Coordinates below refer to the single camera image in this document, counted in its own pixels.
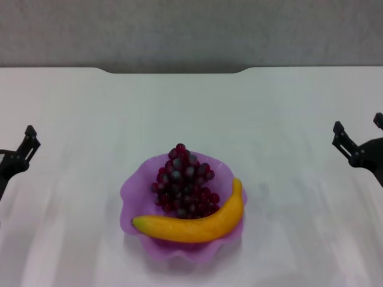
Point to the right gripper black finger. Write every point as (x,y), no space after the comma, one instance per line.
(344,143)
(379,120)

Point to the yellow banana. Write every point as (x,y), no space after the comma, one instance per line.
(203,228)

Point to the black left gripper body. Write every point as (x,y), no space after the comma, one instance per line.
(10,166)

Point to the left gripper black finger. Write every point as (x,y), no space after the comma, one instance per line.
(30,145)

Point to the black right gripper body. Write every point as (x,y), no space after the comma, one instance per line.
(372,155)

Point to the purple wavy plastic plate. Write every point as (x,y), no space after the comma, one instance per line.
(140,191)

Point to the bunch of red grapes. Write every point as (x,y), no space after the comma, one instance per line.
(182,185)

